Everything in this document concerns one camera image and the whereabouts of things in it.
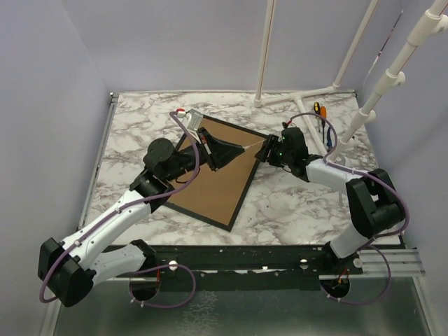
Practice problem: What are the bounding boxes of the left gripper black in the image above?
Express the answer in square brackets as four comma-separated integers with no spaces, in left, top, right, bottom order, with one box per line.
[164,127,244,182]

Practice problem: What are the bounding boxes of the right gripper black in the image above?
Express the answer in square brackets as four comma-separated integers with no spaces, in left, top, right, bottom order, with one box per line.
[256,134,293,168]

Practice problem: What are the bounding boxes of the black picture frame brown backing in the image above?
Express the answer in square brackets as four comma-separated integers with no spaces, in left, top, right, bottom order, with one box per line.
[165,115,267,232]

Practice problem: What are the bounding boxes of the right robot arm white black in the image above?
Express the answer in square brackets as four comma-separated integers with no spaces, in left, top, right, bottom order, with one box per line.
[255,127,407,274]

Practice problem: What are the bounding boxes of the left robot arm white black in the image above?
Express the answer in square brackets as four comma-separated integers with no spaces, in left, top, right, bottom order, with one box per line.
[38,128,245,307]

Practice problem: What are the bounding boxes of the white PVC pipe stand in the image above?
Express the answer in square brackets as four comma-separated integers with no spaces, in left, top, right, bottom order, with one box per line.
[251,0,381,155]

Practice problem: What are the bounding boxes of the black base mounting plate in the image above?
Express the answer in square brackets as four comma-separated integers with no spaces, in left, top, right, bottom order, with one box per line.
[119,245,363,292]

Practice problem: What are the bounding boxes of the white PVC jointed pole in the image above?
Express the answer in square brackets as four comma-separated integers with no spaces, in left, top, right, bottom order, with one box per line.
[328,1,447,161]

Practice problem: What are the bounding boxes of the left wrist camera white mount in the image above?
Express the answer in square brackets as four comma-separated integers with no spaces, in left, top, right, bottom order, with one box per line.
[182,109,204,142]

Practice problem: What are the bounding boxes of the blue handle pliers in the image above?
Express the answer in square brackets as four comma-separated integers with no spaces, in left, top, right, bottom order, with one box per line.
[323,126,333,152]

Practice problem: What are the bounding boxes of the orange handle screwdriver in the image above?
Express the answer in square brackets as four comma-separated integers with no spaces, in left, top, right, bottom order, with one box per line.
[319,106,327,132]

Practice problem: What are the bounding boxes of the aluminium rail left edge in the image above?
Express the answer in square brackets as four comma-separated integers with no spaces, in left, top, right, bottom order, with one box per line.
[76,92,120,230]

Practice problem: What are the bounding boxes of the aluminium front extrusion rail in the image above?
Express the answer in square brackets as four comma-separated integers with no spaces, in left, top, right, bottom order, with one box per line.
[360,249,426,278]

